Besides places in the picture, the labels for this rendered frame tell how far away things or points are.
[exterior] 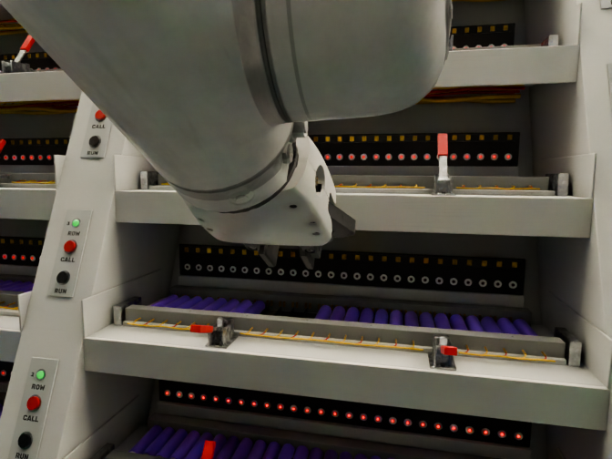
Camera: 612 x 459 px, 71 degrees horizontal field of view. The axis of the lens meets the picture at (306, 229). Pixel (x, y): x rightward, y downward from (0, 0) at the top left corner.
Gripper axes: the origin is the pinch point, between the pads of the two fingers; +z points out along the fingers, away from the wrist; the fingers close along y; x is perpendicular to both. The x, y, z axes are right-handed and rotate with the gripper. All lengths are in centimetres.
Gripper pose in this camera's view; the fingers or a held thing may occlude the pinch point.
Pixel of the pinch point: (289, 246)
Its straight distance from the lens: 40.4
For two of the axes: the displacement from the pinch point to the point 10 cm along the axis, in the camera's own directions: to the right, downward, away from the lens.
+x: -1.1, 9.2, -3.8
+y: -9.8, -0.4, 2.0
